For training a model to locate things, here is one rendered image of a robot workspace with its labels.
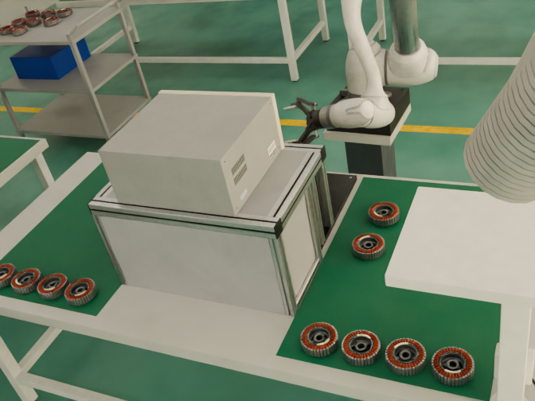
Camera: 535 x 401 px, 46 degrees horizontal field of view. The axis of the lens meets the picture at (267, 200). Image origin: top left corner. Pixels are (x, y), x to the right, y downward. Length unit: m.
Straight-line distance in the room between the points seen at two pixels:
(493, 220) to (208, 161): 0.77
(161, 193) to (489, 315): 1.05
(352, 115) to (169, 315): 0.95
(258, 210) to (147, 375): 1.39
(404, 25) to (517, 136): 1.65
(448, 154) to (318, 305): 2.18
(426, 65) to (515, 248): 1.40
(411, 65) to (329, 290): 1.09
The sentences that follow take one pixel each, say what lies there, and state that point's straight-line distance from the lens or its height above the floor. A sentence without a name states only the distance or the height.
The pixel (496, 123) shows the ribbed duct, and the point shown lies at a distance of 1.03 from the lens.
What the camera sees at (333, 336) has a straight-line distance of 1.92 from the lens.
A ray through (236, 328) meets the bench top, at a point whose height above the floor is 0.75.
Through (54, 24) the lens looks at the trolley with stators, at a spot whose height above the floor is 0.91.
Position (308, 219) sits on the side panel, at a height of 0.95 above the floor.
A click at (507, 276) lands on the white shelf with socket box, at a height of 1.20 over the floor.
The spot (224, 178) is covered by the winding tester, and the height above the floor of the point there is 1.26.
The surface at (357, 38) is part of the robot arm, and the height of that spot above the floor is 1.30.
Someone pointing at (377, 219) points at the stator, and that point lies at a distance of 2.30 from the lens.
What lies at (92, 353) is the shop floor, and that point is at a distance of 3.28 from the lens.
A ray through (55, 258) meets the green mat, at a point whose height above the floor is 0.75.
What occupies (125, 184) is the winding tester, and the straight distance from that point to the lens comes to 2.03.
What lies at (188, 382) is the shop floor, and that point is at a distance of 2.96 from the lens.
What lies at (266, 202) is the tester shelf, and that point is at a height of 1.11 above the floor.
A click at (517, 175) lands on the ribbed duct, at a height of 1.61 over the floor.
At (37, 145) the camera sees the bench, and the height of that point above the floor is 0.74.
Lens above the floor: 2.21
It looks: 35 degrees down
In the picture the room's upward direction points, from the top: 13 degrees counter-clockwise
